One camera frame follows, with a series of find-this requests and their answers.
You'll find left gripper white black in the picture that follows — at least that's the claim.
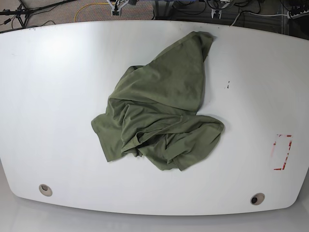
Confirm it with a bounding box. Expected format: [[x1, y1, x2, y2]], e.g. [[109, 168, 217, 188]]
[[210, 0, 232, 19]]

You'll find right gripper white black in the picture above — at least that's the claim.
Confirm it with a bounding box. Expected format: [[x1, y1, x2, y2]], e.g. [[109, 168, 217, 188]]
[[106, 0, 128, 16]]

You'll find olive green T-shirt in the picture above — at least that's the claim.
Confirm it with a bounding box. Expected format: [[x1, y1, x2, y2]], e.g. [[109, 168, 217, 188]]
[[91, 31, 225, 171]]

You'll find white power strip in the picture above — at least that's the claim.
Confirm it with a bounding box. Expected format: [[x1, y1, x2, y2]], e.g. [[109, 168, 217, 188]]
[[288, 5, 309, 19]]

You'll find black tripod stand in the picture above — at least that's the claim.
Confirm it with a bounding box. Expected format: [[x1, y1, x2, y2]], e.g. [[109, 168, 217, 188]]
[[0, 0, 75, 30]]

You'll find red tape rectangle marking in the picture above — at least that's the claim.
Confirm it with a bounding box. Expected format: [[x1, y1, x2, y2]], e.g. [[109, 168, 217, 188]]
[[270, 134, 293, 171]]

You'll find yellow cable on floor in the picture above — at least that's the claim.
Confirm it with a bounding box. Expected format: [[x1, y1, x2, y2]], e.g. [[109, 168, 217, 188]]
[[74, 2, 110, 23]]

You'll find white cable on floor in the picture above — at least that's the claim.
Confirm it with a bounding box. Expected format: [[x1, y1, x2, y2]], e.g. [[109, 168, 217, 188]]
[[230, 11, 290, 27]]

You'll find right table cable grommet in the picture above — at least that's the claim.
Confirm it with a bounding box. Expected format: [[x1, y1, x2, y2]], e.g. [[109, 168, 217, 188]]
[[250, 193, 265, 205]]

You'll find table cable grommet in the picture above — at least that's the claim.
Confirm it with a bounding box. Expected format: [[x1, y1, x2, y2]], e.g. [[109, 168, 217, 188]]
[[250, 193, 265, 205], [39, 184, 53, 197]]

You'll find left table cable grommet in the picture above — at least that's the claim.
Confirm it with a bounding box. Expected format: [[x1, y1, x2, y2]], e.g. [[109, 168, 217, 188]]
[[39, 184, 53, 197]]

